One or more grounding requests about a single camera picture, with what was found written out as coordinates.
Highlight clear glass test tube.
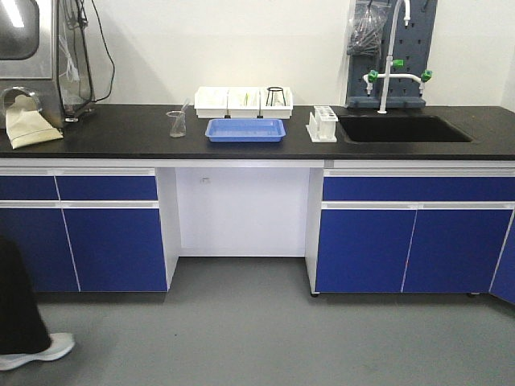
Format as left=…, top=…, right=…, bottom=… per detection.
left=181, top=98, right=191, bottom=113

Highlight plastic bag of tubes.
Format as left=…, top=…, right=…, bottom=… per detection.
left=347, top=1, right=388, bottom=57

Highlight black sink basin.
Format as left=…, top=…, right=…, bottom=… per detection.
left=339, top=115, right=473, bottom=143

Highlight white test tube rack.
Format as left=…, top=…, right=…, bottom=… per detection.
left=307, top=106, right=338, bottom=142

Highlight right white storage bin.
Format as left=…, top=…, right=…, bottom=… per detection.
left=259, top=86, right=293, bottom=119

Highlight black wire tripod stand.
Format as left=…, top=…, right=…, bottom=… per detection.
left=266, top=86, right=287, bottom=107

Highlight black power cable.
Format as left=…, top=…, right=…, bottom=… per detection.
left=91, top=0, right=116, bottom=102

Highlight person leg black trousers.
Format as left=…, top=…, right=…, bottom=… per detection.
left=1, top=237, right=51, bottom=355

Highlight glass beaker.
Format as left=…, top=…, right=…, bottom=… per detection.
left=166, top=111, right=186, bottom=138

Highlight stainless steel cabinet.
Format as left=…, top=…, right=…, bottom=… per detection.
left=0, top=0, right=96, bottom=129

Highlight cream cloth bag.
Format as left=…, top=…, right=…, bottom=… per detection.
left=6, top=94, right=63, bottom=150

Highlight left white storage bin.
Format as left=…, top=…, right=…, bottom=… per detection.
left=194, top=86, right=229, bottom=118

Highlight white storage bin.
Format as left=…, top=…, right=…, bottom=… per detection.
left=259, top=86, right=293, bottom=119
left=194, top=86, right=229, bottom=118
left=227, top=87, right=260, bottom=118

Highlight white sneaker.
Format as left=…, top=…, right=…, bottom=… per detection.
left=1, top=333, right=76, bottom=371

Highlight middle white storage bin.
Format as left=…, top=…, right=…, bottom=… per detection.
left=227, top=87, right=260, bottom=118

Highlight white lab faucet green knobs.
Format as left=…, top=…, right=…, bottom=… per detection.
left=362, top=0, right=433, bottom=114

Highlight blue white lab cabinet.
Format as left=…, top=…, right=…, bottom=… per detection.
left=1, top=159, right=514, bottom=302

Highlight grey pegboard drying rack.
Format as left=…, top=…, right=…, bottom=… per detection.
left=345, top=1, right=438, bottom=109

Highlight blue plastic tray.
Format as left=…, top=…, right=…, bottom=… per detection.
left=205, top=118, right=286, bottom=142

